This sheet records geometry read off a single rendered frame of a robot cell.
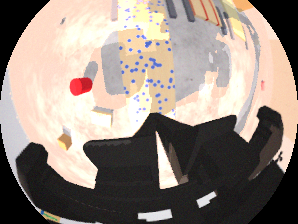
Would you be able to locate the red cylinder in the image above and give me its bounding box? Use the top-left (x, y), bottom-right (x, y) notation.
top-left (69, 77), bottom-right (93, 96)

